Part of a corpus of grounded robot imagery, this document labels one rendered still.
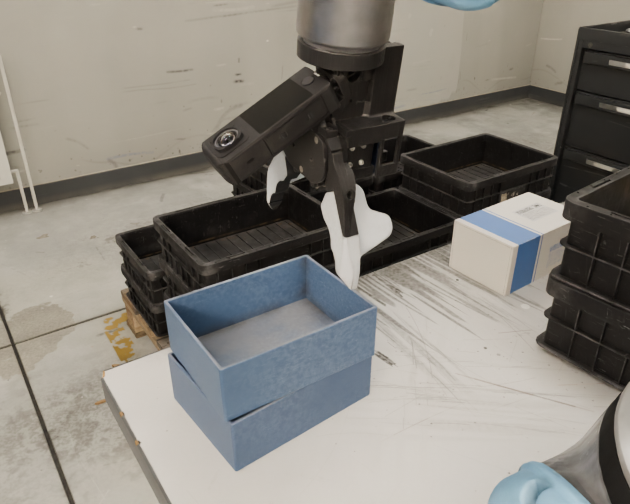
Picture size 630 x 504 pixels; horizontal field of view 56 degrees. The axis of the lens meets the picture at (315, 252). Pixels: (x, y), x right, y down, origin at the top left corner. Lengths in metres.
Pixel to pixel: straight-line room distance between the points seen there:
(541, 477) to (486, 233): 0.74
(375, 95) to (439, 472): 0.41
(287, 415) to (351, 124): 0.34
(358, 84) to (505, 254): 0.53
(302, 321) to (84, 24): 2.53
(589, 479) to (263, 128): 0.33
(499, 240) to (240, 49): 2.65
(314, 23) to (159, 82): 2.84
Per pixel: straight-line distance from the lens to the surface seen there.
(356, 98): 0.52
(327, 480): 0.69
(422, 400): 0.78
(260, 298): 0.78
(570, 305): 0.85
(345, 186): 0.49
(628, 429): 0.26
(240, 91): 3.49
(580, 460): 0.29
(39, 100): 3.15
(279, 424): 0.69
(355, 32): 0.47
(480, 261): 1.01
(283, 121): 0.47
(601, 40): 2.43
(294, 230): 1.63
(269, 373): 0.64
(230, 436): 0.66
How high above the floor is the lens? 1.22
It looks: 29 degrees down
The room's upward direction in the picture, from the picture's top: straight up
